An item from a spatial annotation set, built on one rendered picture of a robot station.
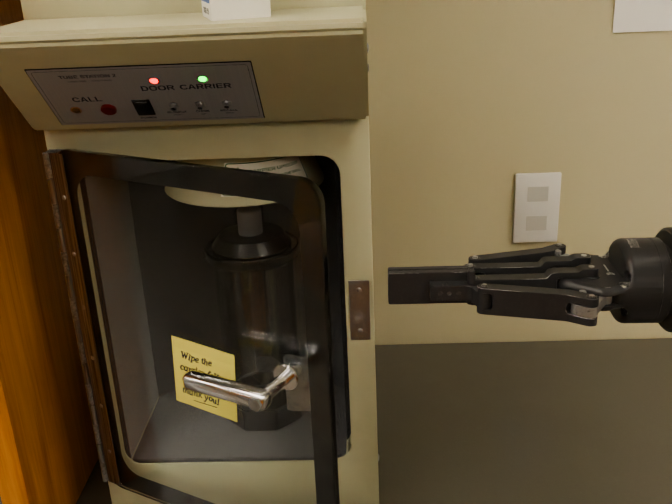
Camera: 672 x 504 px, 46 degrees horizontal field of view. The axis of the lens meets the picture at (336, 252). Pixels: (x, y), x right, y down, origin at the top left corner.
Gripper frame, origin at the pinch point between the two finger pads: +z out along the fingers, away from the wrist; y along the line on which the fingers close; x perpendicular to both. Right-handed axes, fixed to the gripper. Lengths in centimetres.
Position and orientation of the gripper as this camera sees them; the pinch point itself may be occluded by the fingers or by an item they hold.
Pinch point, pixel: (427, 284)
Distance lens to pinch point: 71.0
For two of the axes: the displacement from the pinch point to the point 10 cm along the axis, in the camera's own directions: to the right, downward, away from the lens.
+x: 0.4, 9.3, 3.7
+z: -10.0, 0.2, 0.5
